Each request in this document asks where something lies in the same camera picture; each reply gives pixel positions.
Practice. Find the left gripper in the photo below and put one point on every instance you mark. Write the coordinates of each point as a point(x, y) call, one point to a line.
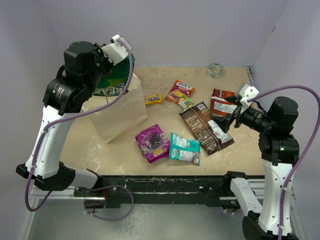
point(100, 53)

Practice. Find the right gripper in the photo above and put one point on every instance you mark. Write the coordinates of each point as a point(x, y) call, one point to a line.
point(225, 122)

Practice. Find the red doritos bag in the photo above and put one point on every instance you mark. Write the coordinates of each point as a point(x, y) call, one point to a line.
point(220, 106)

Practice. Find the green chips bag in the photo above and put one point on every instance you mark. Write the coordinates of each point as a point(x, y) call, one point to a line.
point(112, 84)

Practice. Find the brown chips bag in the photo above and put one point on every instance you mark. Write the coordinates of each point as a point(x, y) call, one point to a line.
point(198, 119)

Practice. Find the brown paper bag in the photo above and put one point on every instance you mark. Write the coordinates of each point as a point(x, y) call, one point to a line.
point(117, 119)

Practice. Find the orange fox's fruits candy bag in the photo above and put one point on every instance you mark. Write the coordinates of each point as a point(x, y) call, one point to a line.
point(179, 92)

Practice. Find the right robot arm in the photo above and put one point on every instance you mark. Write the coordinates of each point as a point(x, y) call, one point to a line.
point(280, 151)

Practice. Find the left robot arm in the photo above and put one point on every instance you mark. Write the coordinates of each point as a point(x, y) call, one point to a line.
point(85, 64)

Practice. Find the teal fox's mint bag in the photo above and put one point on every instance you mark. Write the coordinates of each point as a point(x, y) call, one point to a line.
point(184, 149)

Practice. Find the purple candy bag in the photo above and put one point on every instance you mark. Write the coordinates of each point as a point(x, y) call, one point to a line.
point(153, 143)

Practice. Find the tape roll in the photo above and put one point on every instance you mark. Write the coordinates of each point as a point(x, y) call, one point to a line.
point(215, 70)

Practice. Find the small green himalaya sachet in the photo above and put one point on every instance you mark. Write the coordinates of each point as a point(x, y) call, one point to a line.
point(186, 103)

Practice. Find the yellow m&m's packet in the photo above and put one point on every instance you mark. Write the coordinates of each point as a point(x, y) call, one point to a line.
point(153, 99)

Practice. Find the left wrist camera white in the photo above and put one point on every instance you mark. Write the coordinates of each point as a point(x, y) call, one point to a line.
point(115, 52)

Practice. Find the black aluminium base frame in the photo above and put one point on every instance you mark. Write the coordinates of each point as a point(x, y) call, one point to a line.
point(213, 186)

